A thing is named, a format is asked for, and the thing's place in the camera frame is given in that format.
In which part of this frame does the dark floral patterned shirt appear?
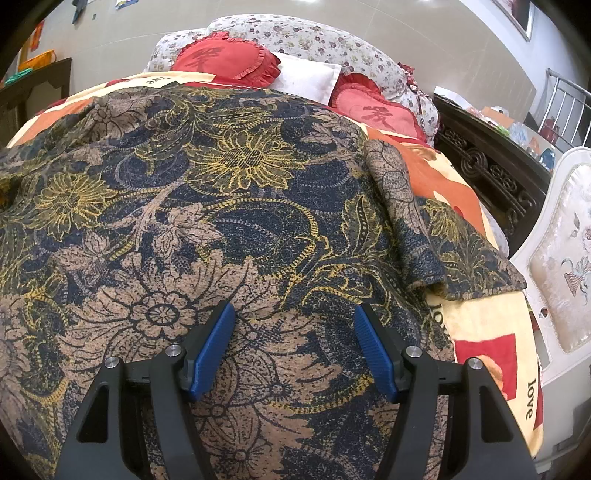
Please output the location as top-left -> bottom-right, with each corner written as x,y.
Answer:
1,84 -> 525,479

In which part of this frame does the white upholstered chair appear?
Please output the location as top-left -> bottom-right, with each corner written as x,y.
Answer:
511,147 -> 590,385

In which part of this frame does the dark carved wooden cabinet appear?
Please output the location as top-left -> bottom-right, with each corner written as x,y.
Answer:
434,95 -> 551,254

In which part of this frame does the metal stair railing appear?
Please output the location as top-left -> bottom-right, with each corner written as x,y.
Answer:
534,68 -> 591,153

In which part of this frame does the dark wooden side table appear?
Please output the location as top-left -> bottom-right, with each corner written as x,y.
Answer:
1,58 -> 72,147

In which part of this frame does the right red heart cushion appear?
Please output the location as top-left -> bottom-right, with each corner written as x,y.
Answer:
329,73 -> 427,142

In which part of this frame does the red heart cushion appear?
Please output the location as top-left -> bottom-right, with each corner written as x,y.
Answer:
171,31 -> 280,88
329,73 -> 427,142

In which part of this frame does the orange box on table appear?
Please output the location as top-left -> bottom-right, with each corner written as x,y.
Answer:
18,50 -> 56,72

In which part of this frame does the white square pillow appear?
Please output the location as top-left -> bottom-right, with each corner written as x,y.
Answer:
270,53 -> 342,105

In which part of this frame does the left red heart cushion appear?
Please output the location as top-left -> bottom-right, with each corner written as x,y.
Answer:
171,31 -> 280,88

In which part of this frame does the floral padded headboard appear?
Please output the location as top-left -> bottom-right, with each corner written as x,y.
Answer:
145,13 -> 440,144

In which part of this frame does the framed wall photo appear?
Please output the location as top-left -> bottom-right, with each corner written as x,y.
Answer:
493,0 -> 534,41

